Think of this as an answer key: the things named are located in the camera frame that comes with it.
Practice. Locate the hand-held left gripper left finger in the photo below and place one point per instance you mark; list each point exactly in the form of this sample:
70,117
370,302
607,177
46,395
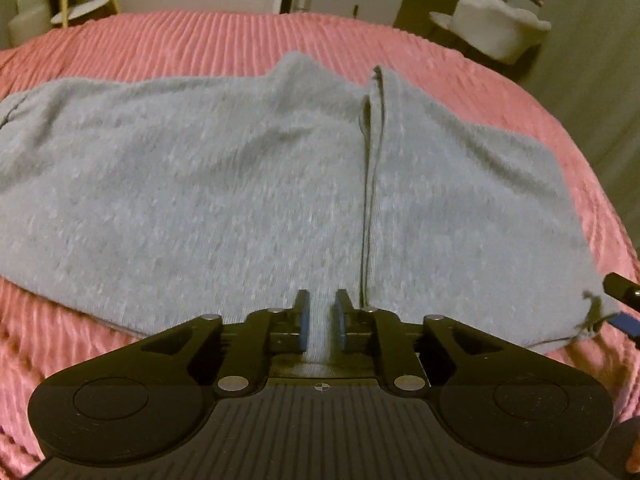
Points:
303,321

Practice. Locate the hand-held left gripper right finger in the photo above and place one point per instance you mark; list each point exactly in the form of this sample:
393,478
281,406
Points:
340,321

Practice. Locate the pale cloud-shaped chair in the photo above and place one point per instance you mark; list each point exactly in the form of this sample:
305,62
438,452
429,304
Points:
492,27

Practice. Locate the pale round stool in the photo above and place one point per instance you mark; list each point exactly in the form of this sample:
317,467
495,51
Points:
32,17

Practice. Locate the pink ribbed blanket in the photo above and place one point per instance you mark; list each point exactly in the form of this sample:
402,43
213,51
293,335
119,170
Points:
150,42

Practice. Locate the grey knitted sweater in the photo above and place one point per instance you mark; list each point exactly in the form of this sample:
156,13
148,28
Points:
225,200

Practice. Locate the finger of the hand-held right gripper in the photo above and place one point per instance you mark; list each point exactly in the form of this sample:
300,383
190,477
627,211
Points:
622,287
627,325

